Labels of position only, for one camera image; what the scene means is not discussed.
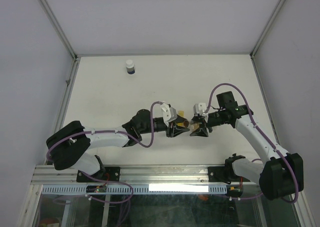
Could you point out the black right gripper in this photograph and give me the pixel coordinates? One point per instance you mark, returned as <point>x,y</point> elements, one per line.
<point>202,132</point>

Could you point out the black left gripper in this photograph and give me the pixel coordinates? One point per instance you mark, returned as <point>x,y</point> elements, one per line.
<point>174,130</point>

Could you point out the clear glass pill bottle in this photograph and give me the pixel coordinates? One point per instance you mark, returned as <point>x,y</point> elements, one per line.
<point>194,125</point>

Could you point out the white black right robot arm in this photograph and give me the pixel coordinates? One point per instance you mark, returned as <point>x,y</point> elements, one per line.
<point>279,173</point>

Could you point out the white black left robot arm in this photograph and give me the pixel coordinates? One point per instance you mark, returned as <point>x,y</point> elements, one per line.
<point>68,147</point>

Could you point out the white-capped dark pill bottle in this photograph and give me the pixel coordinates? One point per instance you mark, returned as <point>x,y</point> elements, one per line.
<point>130,66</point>

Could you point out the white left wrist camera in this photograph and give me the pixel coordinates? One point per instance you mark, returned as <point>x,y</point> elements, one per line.
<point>169,113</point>

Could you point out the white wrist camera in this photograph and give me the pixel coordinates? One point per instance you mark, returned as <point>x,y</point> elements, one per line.
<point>169,113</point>
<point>200,109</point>

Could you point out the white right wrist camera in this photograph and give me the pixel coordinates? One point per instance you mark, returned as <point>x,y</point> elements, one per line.
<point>200,109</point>

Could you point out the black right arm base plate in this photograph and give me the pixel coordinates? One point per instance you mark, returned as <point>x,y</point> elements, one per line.
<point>218,174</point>

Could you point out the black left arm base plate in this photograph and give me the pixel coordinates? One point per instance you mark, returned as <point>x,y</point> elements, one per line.
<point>109,173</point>

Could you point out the white slotted cable duct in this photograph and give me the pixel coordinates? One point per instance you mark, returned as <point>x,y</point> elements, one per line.
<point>144,189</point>

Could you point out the aluminium cage frame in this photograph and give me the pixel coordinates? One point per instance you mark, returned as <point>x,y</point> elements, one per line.
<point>282,37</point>

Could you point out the aluminium mounting rail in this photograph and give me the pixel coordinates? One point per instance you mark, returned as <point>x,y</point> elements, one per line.
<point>133,175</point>

